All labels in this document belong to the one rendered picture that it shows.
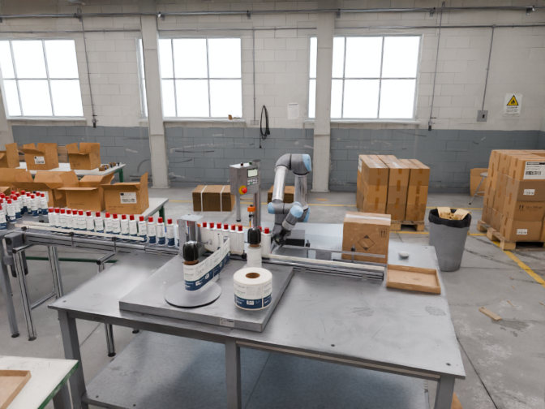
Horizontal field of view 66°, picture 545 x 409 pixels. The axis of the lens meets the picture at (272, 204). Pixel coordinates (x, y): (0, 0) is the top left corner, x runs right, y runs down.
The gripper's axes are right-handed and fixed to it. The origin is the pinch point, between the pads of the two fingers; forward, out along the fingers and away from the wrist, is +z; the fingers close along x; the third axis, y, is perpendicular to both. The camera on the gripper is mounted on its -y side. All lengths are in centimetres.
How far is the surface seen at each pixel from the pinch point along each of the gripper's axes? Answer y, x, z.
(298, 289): 30.1, 26.4, -3.1
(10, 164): -234, -404, 242
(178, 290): 61, -30, 22
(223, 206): -357, -118, 165
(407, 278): -1, 80, -34
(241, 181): -0.1, -40.7, -28.3
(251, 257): 32.7, -6.7, -4.6
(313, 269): 5.9, 28.6, -7.5
